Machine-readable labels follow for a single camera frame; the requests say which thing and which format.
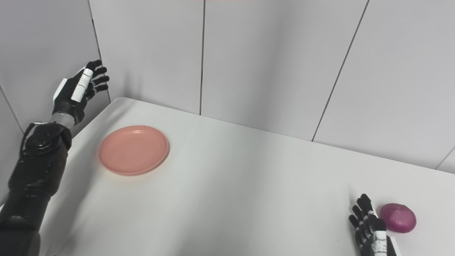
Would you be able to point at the purple red onion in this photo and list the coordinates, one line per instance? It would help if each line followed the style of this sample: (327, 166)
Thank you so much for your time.
(398, 217)

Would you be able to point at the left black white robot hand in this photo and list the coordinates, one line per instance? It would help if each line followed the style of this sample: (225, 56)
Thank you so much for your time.
(76, 92)

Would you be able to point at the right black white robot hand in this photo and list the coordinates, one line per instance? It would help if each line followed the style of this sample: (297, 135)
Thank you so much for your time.
(371, 231)

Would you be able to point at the pink round plate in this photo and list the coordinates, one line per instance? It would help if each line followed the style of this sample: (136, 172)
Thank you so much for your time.
(133, 150)

